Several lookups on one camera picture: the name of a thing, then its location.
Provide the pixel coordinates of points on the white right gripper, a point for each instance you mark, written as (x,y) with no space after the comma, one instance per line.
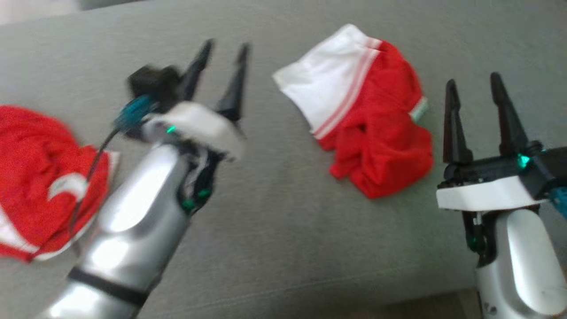
(483,190)

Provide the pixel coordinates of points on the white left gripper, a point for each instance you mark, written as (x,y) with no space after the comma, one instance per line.
(199,126)

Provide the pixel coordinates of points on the red white printed jersey shirt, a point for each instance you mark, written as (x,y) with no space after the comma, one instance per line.
(381,133)

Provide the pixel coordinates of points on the red mesh shorts white stripe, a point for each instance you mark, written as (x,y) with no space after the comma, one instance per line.
(31,168)

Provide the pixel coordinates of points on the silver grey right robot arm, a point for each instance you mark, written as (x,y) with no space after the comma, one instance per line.
(522,266)

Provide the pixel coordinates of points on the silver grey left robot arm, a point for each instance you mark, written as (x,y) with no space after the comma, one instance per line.
(133,221)

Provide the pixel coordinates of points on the grey fabric sofa seat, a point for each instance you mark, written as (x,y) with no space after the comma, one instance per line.
(274,221)

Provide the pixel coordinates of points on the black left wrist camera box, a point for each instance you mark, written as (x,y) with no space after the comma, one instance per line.
(153,82)

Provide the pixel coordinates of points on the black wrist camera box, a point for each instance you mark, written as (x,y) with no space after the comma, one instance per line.
(549,168)
(153,82)

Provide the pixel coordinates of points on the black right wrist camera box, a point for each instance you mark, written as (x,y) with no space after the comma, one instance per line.
(549,168)

